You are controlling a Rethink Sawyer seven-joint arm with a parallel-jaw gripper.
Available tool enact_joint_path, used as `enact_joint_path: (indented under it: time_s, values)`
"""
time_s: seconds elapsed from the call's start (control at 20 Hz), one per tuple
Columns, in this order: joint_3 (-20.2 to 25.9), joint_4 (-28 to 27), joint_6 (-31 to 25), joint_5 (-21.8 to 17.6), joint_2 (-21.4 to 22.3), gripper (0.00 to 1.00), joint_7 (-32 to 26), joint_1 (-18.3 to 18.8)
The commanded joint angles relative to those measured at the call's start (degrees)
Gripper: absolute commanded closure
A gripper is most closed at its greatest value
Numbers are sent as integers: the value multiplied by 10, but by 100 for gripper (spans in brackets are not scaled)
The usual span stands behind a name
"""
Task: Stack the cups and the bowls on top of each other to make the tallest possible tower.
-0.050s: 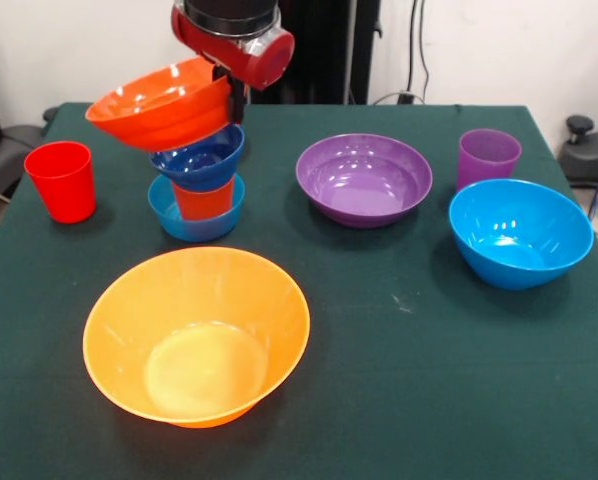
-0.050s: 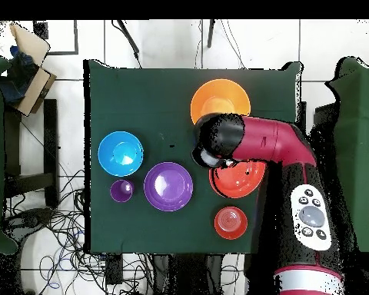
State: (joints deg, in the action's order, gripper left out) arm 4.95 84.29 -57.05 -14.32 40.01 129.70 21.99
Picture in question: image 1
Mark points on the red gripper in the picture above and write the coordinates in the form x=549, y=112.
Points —
x=234, y=60

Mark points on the wide orange bowl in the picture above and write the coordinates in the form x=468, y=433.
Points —
x=164, y=125

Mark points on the small dark blue bowl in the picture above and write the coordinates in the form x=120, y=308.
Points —
x=199, y=165

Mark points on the orange cup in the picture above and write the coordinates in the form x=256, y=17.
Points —
x=204, y=202

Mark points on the small light blue bowl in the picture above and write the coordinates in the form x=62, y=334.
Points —
x=199, y=231

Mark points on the purple bowl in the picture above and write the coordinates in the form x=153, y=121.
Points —
x=364, y=185

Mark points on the red cup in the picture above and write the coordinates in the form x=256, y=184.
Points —
x=61, y=185

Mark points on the black office chair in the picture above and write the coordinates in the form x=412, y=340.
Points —
x=9, y=145

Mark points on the large yellow bowl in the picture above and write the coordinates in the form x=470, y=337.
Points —
x=194, y=345

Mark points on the purple cup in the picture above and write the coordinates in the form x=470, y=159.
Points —
x=489, y=160

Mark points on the large light blue bowl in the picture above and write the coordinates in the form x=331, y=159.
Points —
x=519, y=240

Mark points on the dark green table cloth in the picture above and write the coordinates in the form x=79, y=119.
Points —
x=429, y=400

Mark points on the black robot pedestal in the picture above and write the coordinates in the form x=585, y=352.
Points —
x=324, y=60

